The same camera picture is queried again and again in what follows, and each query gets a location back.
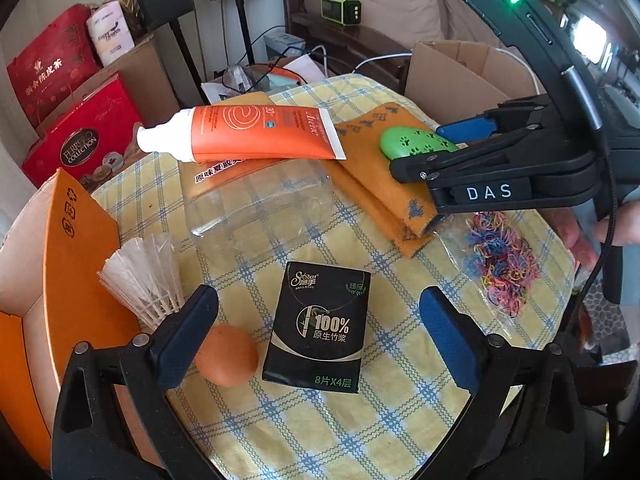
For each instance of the brown cardboard box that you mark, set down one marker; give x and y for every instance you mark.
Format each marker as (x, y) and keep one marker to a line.
(453, 80)

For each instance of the person's hand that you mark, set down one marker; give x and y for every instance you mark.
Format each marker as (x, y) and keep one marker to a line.
(564, 223)

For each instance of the bag of colourful rubber bands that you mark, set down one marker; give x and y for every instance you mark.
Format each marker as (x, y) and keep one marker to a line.
(495, 257)

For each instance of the black tissue pack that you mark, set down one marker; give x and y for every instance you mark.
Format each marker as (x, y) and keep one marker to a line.
(317, 334)

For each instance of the yellow checked tablecloth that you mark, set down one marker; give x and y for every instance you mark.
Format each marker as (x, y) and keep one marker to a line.
(406, 399)

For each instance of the large brown carton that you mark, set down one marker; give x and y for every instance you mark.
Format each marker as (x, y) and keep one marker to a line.
(145, 79)

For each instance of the box with cluttered gadgets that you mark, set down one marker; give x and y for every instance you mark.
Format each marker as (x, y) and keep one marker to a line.
(290, 63)

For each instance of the orange white lotion tube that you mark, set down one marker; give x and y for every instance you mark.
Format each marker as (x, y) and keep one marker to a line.
(216, 133)

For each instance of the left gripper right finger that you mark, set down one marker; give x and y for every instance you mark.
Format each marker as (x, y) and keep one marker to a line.
(484, 366)

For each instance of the dark red tea gift bag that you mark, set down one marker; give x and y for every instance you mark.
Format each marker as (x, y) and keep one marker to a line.
(55, 64)

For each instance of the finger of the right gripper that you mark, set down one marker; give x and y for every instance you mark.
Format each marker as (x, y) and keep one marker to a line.
(507, 116)
(519, 153)

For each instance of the orange patterned towel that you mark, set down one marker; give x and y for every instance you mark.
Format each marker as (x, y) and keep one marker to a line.
(403, 212)

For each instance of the orange cardboard box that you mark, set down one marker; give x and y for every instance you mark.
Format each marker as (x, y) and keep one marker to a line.
(51, 299)

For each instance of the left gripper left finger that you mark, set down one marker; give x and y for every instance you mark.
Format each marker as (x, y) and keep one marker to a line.
(152, 369)

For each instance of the white tissue roll pack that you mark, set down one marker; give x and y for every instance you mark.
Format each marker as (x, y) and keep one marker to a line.
(109, 32)

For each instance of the clear plastic jar yellow lid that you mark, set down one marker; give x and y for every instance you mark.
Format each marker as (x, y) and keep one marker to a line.
(248, 209)

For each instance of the green paw print case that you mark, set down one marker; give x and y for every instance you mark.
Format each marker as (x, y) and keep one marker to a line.
(400, 142)

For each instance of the green black radio clock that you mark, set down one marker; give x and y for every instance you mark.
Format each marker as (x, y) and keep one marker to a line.
(342, 12)

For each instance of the orange ball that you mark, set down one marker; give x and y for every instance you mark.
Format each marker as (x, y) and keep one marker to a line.
(227, 357)

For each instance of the red Ferrero gift bag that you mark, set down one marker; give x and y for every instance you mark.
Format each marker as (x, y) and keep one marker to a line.
(90, 140)

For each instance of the brown sofa with cushions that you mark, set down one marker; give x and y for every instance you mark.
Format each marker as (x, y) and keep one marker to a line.
(387, 26)

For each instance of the white feather shuttlecock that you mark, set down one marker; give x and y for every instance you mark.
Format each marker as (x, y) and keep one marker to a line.
(144, 276)

